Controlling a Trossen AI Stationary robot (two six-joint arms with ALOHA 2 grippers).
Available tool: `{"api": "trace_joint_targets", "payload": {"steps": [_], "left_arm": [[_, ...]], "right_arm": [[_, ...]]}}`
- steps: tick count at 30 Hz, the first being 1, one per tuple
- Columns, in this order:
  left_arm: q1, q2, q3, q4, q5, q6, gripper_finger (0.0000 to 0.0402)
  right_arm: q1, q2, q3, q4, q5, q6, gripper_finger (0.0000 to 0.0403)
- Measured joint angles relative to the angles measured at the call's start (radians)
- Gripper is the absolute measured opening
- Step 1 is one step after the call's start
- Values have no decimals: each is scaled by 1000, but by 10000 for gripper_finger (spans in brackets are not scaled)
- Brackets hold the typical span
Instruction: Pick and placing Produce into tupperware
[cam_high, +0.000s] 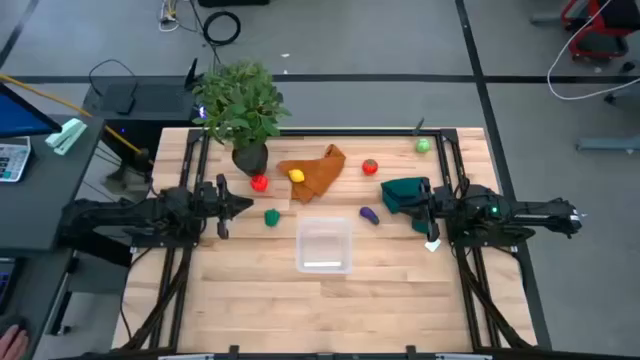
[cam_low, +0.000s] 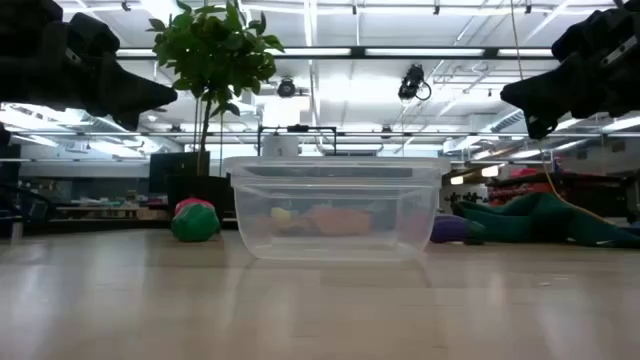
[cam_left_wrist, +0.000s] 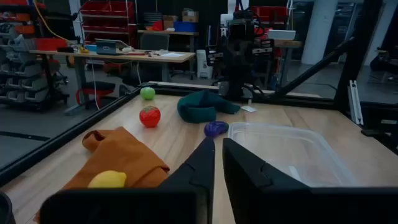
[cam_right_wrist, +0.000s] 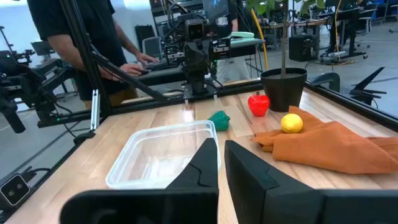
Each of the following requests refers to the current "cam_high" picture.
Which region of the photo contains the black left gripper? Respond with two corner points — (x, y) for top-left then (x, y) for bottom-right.
(199, 173), (255, 241)

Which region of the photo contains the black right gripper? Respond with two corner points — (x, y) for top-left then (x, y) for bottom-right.
(407, 176), (452, 245)

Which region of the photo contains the purple toy eggplant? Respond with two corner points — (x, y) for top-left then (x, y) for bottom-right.
(358, 205), (381, 226)

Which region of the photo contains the clear plastic tupperware container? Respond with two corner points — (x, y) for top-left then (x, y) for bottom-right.
(295, 215), (354, 275)

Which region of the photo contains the dark green cloth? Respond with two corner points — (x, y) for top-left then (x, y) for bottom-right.
(380, 176), (432, 235)

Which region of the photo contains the black plant pot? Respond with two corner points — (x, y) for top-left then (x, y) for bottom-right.
(231, 142), (270, 178)

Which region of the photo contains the orange cloth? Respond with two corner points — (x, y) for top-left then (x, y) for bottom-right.
(275, 143), (347, 205)

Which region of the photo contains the green leafy plant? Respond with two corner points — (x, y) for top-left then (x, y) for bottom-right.
(191, 59), (292, 151)

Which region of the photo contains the black computer case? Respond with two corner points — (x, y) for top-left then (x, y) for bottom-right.
(82, 74), (201, 166)

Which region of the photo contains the black wifi antenna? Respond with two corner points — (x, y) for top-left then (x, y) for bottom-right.
(185, 57), (200, 91)

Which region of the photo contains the black power brick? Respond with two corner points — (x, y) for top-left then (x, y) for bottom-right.
(115, 82), (137, 115)

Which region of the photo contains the mint green stapler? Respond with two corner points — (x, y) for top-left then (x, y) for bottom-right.
(44, 117), (89, 157)

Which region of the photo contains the black desk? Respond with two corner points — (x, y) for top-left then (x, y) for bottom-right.
(0, 113), (106, 360)

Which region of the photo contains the grey metal floor stand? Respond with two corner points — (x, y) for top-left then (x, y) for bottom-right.
(574, 134), (640, 154)

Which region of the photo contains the yellow pole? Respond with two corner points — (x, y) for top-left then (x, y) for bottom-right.
(0, 73), (146, 154)

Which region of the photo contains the red metal cart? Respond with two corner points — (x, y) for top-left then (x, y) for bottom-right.
(559, 0), (632, 64)

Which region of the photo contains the white desk calculator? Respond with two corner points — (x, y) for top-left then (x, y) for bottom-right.
(0, 135), (32, 184)

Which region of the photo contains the computer monitor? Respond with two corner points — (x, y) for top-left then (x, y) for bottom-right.
(0, 82), (64, 140)

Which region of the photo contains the person's hand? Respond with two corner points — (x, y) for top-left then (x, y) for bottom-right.
(0, 324), (30, 360)

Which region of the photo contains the black aluminium table frame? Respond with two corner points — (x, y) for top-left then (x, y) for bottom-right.
(119, 127), (539, 360)

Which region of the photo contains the coiled black cable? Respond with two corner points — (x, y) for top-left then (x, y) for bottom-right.
(202, 10), (242, 47)

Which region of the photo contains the white floor cable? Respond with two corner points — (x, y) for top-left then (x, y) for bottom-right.
(546, 0), (640, 101)

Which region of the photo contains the white cable bundle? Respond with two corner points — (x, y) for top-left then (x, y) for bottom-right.
(158, 0), (181, 32)

